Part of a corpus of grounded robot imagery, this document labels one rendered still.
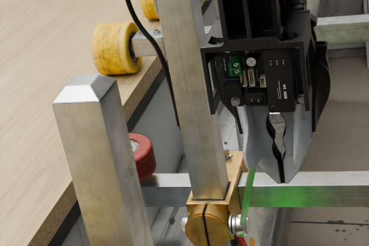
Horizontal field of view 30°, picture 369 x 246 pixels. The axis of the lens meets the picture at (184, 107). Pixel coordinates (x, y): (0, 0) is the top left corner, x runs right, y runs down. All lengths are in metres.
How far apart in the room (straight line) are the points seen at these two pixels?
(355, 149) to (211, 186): 1.82
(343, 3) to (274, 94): 2.75
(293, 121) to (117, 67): 0.55
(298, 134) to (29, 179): 0.40
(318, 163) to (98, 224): 2.03
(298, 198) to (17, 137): 0.39
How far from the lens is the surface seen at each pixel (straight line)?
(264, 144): 0.57
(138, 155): 0.82
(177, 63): 0.70
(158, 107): 1.25
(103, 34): 1.04
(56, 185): 0.81
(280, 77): 0.47
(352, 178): 0.81
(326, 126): 2.73
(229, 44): 0.47
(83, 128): 0.46
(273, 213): 1.04
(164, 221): 1.20
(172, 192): 0.84
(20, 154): 0.91
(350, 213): 2.23
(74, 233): 0.92
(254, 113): 0.55
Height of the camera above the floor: 1.30
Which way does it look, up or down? 25 degrees down
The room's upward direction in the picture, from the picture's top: 10 degrees counter-clockwise
